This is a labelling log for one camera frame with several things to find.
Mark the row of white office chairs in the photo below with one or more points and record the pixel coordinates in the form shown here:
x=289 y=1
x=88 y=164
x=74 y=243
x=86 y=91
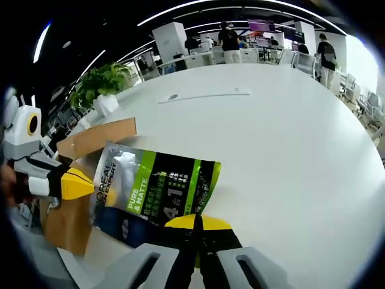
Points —
x=349 y=82

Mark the purple wall screen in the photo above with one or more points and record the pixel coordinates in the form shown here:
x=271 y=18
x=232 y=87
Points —
x=261 y=25

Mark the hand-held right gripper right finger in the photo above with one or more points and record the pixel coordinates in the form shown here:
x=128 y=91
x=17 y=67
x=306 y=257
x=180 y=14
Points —
x=219 y=250

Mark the white paper cup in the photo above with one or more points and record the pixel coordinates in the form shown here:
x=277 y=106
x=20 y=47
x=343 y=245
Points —
x=85 y=124

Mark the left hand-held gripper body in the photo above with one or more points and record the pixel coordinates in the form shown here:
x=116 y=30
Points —
x=22 y=135

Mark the silver green soft pouch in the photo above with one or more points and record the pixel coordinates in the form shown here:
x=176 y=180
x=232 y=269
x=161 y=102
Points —
x=168 y=180

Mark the brown cardboard shoe box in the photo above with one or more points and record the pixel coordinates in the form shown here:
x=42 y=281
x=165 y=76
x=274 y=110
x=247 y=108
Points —
x=69 y=222

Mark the person's left hand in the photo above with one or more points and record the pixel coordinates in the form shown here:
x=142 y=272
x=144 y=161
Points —
x=12 y=186

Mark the green plant in white pot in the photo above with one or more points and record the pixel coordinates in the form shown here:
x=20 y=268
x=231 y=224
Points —
x=106 y=103

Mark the dark wall screen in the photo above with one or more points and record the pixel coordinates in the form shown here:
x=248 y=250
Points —
x=294 y=35

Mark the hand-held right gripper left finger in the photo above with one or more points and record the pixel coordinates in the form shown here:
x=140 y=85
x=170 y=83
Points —
x=183 y=256

